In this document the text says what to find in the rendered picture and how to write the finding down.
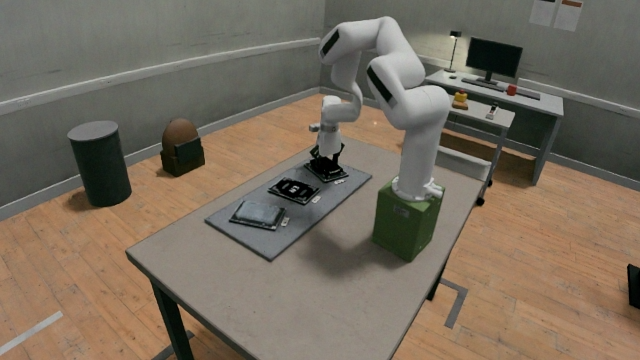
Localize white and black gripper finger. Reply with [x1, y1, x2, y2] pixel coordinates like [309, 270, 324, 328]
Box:
[310, 145, 322, 169]
[332, 143, 345, 164]

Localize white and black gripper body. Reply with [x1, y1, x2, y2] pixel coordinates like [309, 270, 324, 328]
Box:
[316, 129, 341, 156]

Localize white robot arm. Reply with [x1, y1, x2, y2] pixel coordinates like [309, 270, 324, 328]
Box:
[309, 17, 450, 202]

